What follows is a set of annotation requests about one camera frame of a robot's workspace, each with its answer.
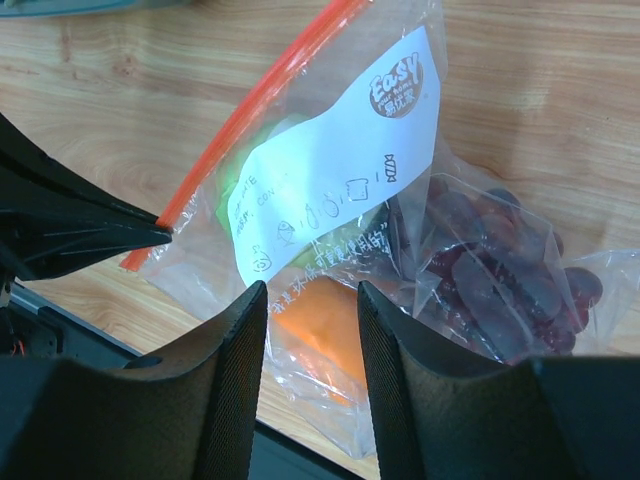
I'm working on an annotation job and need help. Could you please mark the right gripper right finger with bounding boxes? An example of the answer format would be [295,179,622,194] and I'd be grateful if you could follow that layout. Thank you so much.
[357,282,639,479]

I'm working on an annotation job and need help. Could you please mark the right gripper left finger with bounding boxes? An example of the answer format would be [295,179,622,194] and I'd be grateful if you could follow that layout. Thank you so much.
[1,281,267,479]

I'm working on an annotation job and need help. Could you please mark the fake green cabbage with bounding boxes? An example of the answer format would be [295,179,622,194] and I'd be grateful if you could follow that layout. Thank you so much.
[214,119,391,271]

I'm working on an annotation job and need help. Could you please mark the fake purple grapes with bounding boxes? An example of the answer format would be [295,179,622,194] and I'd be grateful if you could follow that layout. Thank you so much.
[388,174,604,363]

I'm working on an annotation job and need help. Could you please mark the fake orange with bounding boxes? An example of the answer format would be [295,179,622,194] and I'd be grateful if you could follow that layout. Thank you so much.
[272,276,367,406]

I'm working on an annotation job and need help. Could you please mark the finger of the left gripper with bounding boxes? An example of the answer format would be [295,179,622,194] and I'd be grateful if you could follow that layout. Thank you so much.
[1,117,172,280]

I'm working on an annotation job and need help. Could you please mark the grey plastic fruit bowl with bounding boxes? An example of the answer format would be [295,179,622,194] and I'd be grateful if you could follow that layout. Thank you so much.
[0,0,188,18]

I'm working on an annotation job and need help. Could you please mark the clear zip bag orange seal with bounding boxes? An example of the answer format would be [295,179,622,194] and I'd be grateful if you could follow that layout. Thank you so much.
[123,1,639,459]

